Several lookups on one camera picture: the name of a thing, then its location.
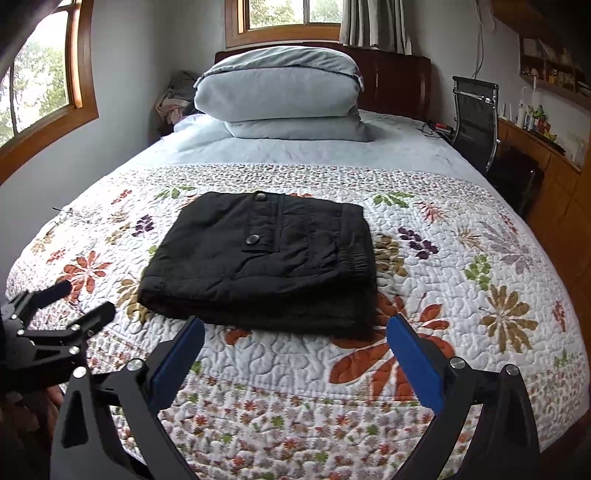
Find black mesh office chair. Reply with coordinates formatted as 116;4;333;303
451;75;502;174

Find floral quilted bedspread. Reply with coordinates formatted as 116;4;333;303
4;161;580;480

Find wooden framed window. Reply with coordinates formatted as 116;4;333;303
225;0;345;48
0;0;100;185

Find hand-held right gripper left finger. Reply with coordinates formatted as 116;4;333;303
50;315;206;480

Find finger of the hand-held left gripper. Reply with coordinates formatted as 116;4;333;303
7;279;74;321
16;301;117;370

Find thin wall cable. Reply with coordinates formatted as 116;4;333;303
470;0;486;83

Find wooden desk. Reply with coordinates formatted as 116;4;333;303
496;117;591;324

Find pile of clothes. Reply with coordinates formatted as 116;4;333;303
154;70;204;134

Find wooden wall shelf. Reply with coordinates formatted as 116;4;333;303
517;34;591;112

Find row of colourful toys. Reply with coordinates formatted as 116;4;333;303
525;104;561;139

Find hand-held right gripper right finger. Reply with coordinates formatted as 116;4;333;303
387;314;541;480

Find folded light blue duvet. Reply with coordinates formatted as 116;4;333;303
193;45;365;126

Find grey curtain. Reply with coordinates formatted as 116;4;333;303
339;0;413;55

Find black box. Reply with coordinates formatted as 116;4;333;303
488;147;544;220

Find black pants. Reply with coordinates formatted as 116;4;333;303
137;191;378;340

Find dark wooden headboard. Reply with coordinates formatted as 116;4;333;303
213;42;432;123

